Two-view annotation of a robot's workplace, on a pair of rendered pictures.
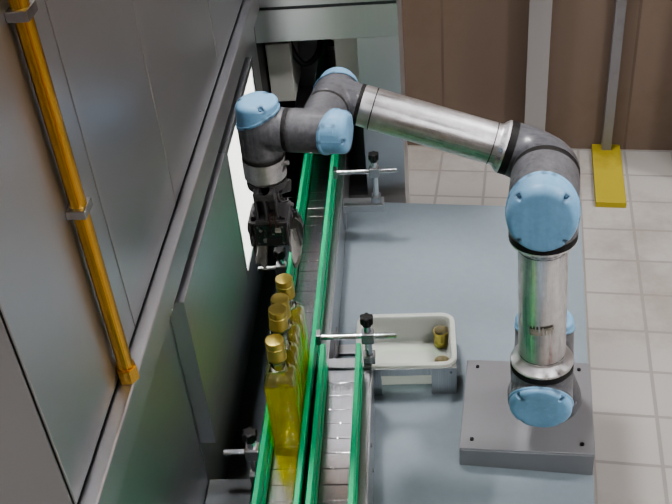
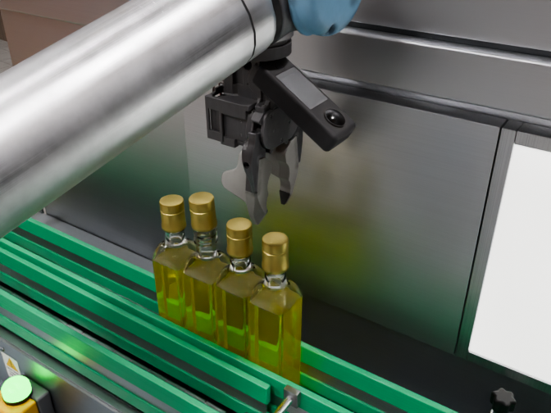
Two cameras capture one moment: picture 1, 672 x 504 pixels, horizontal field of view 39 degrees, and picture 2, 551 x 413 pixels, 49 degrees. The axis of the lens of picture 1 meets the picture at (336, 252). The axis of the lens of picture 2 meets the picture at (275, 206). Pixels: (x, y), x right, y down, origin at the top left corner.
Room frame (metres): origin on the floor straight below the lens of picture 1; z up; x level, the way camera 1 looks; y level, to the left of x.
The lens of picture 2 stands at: (1.74, -0.46, 1.58)
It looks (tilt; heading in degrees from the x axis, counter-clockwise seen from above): 31 degrees down; 117
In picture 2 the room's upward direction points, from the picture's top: straight up
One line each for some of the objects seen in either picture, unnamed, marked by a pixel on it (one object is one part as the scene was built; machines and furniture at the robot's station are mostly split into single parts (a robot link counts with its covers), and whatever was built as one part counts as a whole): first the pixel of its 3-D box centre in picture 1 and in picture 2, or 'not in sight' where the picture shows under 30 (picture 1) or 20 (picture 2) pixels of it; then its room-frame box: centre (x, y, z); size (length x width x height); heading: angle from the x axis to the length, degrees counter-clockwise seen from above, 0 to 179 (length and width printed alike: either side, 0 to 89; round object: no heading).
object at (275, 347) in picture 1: (275, 348); (172, 213); (1.28, 0.13, 1.14); 0.04 x 0.04 x 0.04
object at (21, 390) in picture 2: not in sight; (15, 388); (1.06, -0.04, 0.84); 0.04 x 0.04 x 0.03
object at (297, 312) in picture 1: (293, 345); (275, 342); (1.45, 0.11, 0.99); 0.06 x 0.06 x 0.21; 82
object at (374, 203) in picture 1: (366, 189); not in sight; (2.13, -0.10, 0.90); 0.17 x 0.05 x 0.23; 83
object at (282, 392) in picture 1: (285, 408); (181, 297); (1.28, 0.13, 0.99); 0.06 x 0.06 x 0.21; 83
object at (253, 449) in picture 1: (242, 456); not in sight; (1.21, 0.21, 0.94); 0.07 x 0.04 x 0.13; 83
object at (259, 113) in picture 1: (261, 128); not in sight; (1.43, 0.10, 1.51); 0.09 x 0.08 x 0.11; 75
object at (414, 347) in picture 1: (406, 352); not in sight; (1.60, -0.14, 0.80); 0.22 x 0.17 x 0.09; 83
